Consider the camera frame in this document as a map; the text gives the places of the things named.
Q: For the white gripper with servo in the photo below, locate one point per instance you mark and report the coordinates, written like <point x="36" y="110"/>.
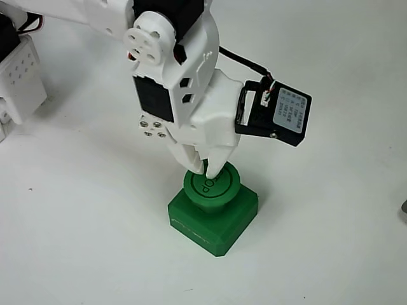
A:
<point x="212" y="124"/>

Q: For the green STOP push button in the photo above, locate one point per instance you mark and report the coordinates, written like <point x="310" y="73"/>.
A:
<point x="219" y="193"/>

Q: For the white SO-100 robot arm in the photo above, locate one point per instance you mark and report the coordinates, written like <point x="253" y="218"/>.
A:
<point x="95" y="16"/>

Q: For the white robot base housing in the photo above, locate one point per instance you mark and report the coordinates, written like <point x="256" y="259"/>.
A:
<point x="22" y="85"/>

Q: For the green button base box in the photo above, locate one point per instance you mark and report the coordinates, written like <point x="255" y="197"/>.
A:
<point x="219" y="232"/>

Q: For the grey object at table edge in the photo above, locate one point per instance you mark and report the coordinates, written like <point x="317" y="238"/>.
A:
<point x="404" y="211"/>

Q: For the black camera module with label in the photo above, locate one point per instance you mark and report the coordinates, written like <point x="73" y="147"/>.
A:
<point x="286" y="117"/>

